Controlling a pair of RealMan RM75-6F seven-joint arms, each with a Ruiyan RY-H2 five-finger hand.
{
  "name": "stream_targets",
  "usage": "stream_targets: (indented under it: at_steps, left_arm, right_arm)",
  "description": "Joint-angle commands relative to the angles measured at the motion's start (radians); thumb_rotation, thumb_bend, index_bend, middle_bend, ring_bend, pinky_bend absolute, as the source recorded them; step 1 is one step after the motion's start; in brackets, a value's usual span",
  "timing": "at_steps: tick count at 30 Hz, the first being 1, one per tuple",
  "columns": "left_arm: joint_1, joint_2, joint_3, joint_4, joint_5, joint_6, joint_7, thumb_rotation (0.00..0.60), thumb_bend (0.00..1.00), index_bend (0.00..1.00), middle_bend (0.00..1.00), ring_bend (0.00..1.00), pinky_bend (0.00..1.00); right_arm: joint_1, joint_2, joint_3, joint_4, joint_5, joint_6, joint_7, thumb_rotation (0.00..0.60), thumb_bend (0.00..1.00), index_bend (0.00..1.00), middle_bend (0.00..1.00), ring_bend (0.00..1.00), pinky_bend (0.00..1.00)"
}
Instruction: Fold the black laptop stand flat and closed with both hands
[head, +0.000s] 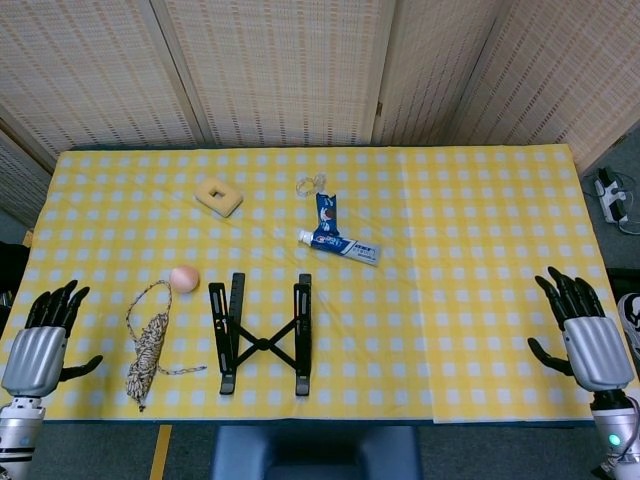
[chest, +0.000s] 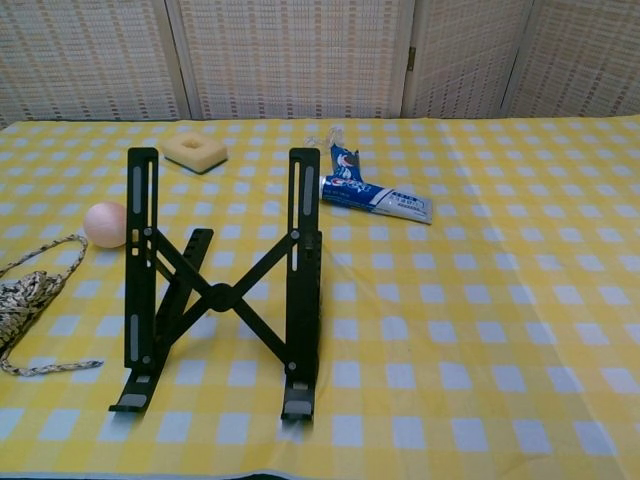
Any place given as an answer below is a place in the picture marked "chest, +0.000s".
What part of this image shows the pink ball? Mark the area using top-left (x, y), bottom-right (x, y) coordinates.
top-left (83, 201), bottom-right (129, 249)

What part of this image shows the black folding laptop stand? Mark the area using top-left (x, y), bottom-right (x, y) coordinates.
top-left (108, 146), bottom-right (324, 421)

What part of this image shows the blue white toothpaste tube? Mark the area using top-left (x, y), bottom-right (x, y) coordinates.
top-left (319, 174), bottom-right (434, 226)

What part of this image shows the braided black white rope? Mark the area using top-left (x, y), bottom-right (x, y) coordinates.
top-left (0, 233), bottom-right (105, 377)

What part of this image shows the yellow sponge with hole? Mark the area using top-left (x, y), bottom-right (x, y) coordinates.
top-left (158, 132), bottom-right (229, 176)

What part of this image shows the woven folding screen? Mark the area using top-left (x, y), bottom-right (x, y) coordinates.
top-left (0, 0), bottom-right (640, 123)

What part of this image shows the yellow checkered tablecloth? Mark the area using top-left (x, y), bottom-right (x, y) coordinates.
top-left (0, 117), bottom-right (640, 479)

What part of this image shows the clear plastic packaging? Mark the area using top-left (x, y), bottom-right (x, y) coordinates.
top-left (304, 126), bottom-right (346, 151)

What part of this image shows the blue torn toothpaste package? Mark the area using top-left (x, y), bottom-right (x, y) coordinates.
top-left (329, 142), bottom-right (362, 177)

